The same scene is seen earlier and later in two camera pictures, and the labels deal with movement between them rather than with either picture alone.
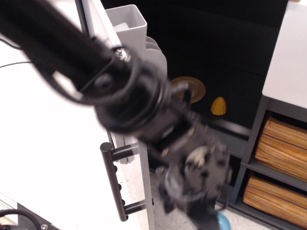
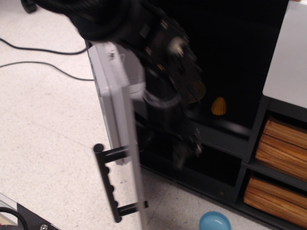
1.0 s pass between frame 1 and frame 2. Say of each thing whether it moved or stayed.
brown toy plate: stayed
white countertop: stayed
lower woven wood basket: stayed
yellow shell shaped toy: stayed
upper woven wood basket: stayed
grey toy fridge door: moved
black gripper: moved
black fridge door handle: moved
